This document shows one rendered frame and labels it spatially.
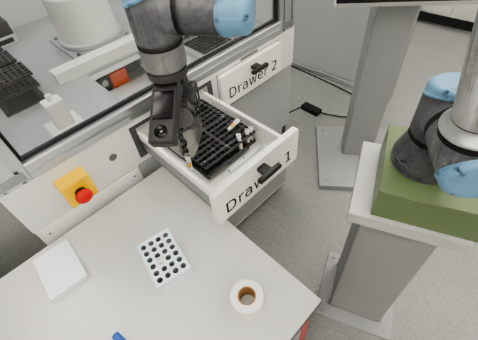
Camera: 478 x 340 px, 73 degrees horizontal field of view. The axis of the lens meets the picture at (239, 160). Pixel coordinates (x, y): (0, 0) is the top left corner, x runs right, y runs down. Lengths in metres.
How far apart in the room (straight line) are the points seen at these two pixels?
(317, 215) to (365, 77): 0.73
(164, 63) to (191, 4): 0.11
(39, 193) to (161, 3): 0.56
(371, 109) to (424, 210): 1.05
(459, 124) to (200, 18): 0.43
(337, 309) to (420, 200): 0.84
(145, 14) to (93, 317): 0.62
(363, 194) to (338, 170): 1.03
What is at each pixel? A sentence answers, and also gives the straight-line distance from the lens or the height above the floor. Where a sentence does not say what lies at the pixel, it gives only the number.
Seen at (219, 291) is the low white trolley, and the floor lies 0.76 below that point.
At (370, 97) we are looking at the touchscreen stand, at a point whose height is 0.45.
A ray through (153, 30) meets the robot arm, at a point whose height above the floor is 1.27.
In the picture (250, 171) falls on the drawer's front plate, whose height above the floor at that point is 0.92.
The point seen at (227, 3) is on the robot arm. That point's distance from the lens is 0.48.
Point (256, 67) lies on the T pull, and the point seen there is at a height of 0.91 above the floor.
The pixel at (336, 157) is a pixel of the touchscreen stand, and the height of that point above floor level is 0.04.
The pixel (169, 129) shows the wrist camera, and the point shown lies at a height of 1.13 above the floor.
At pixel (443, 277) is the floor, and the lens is 1.78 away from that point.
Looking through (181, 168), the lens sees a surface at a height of 0.89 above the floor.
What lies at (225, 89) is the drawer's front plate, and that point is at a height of 0.88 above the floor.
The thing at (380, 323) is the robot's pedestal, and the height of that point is 0.02.
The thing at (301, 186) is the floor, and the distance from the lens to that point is 1.88.
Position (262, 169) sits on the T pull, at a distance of 0.75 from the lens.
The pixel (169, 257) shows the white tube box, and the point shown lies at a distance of 0.80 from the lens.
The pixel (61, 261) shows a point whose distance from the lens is 0.91.
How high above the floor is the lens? 1.47
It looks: 47 degrees down
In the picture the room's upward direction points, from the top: 6 degrees counter-clockwise
